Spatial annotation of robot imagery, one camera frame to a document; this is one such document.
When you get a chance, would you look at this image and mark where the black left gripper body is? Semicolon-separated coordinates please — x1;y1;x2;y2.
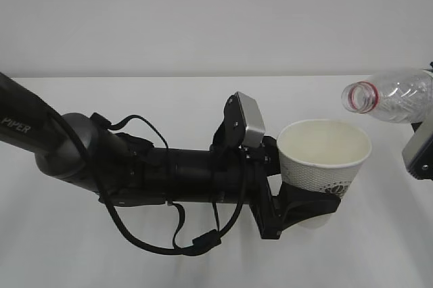
210;95;282;240

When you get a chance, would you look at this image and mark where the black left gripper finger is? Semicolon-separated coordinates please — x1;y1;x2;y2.
277;183;341;231

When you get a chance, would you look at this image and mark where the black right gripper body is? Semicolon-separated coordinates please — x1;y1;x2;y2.
409;61;433;181

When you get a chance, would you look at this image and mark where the clear plastic water bottle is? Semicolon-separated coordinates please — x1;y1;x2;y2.
341;68;432;124

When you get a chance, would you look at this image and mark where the white paper cup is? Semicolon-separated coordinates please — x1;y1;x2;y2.
277;119;372;198

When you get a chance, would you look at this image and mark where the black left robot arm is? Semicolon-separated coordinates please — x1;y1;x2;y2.
1;75;340;239

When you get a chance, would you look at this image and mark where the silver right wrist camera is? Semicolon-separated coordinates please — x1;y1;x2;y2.
402;120;432;180

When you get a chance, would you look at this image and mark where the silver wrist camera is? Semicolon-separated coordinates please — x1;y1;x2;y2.
235;91;266;148
402;120;432;180

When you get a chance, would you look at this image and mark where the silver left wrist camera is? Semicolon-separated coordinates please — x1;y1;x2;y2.
235;91;266;148

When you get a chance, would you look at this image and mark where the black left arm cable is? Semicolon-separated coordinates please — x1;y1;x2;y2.
40;98;251;257

